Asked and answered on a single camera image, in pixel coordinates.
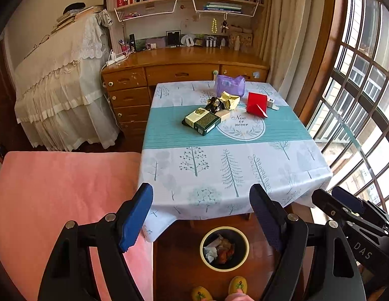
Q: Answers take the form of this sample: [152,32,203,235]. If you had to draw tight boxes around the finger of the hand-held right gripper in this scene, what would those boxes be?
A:
[311,189,389,236]
[331,186,389,223]

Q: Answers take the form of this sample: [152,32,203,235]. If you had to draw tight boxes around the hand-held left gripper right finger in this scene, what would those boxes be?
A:
[249,183,366,301]

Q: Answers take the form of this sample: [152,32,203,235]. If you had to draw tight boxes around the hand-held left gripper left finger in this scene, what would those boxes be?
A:
[37,182,154,301]

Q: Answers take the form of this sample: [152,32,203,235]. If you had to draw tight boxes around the round cream rimmed bin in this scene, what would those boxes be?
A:
[200,226,250,271]

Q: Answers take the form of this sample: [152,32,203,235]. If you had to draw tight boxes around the red snack wrapper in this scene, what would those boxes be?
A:
[218,238,236,262]

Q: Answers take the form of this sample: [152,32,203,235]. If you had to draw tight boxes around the white paper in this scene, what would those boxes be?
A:
[203,234,223,262]

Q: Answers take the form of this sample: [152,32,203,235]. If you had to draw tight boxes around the dark green box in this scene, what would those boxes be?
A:
[182,107,221,136]

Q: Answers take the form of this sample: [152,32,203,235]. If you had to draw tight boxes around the red paper box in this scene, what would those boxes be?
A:
[246,92,269,118]

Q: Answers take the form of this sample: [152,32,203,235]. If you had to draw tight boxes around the yellow wrapper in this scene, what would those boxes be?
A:
[220,92,240,110]

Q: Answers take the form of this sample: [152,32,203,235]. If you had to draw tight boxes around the black gold wrapper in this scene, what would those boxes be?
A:
[204,97,228,113]

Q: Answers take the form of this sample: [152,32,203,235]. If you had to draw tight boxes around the purple plastic bag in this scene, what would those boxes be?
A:
[214,74,247,98]

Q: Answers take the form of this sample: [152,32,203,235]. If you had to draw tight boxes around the tree print tablecloth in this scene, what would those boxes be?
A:
[138,81,334,243]

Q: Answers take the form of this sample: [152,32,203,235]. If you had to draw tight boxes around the yellow slipper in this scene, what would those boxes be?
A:
[229,276,248,295]
[192,286,213,301]

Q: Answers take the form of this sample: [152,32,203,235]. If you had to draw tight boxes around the pink bed mat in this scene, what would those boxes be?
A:
[0,151,154,301]

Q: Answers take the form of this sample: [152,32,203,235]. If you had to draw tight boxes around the window with metal grille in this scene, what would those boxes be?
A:
[307,0,389,207]

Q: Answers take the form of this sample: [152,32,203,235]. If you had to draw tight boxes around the wooden desk with drawers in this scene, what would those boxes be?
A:
[101,46,271,145]

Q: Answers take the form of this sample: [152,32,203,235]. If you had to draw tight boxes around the lace-covered piano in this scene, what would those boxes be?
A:
[13,11,123,152]

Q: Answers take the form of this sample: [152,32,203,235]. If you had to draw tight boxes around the white power strip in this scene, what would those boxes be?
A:
[106,53,126,66]

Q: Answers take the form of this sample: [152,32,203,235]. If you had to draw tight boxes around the cream curtain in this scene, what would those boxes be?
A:
[259,0,311,101]

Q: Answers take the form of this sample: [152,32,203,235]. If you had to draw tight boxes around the cardboard box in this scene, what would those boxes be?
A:
[229,33,254,51]

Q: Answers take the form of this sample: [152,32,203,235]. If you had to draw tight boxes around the stack of books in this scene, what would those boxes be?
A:
[51,6,94,33]

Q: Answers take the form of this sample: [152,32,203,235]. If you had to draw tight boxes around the black photo frame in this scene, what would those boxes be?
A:
[166,31,181,47]

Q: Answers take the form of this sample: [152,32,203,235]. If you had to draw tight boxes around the white wire rack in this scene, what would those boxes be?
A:
[114,0,179,22]
[191,0,259,18]

